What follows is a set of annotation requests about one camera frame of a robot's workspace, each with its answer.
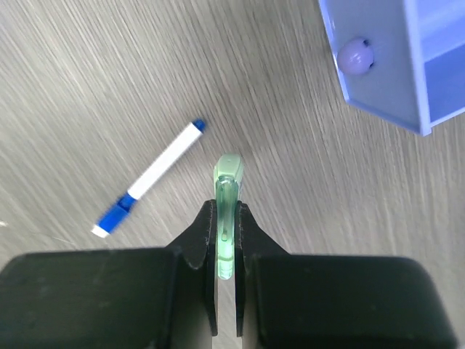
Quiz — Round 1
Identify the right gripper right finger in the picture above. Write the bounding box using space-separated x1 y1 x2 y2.
235 203 458 348

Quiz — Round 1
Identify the light green correction tape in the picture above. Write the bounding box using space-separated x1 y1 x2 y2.
214 153 244 280

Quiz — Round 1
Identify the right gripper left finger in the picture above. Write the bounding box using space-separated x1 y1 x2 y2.
1 200 218 348

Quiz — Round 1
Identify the blue white marker pen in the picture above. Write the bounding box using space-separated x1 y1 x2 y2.
91 119 206 238

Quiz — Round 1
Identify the purple plastic bin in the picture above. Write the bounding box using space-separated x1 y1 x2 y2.
319 1 464 135

